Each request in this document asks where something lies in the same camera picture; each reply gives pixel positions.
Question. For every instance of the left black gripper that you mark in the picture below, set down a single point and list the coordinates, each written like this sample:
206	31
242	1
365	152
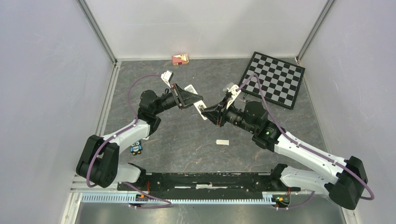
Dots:
185	98

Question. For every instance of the slim white remote control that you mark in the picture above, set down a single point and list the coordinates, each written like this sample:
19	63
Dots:
200	105

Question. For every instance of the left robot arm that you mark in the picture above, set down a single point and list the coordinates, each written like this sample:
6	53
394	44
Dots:
99	161

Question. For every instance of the red yellow small box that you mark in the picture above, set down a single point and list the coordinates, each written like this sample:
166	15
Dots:
180	59

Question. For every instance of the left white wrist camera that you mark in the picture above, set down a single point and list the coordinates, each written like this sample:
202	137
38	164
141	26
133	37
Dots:
167	77

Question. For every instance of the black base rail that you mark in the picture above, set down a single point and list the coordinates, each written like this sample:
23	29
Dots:
245	185

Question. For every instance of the white cable duct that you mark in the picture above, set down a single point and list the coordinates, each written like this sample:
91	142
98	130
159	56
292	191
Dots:
135	198

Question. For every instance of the black white chessboard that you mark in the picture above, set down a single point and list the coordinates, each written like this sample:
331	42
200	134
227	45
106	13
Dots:
279	80

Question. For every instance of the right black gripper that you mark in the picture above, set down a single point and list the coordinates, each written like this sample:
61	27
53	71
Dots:
217	114

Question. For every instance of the white battery cover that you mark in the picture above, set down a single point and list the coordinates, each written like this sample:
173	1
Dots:
222	142

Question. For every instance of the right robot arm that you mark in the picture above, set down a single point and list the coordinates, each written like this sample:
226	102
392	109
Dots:
343	180

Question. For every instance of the blue owl toy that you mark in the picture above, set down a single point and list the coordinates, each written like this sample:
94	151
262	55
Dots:
136	148

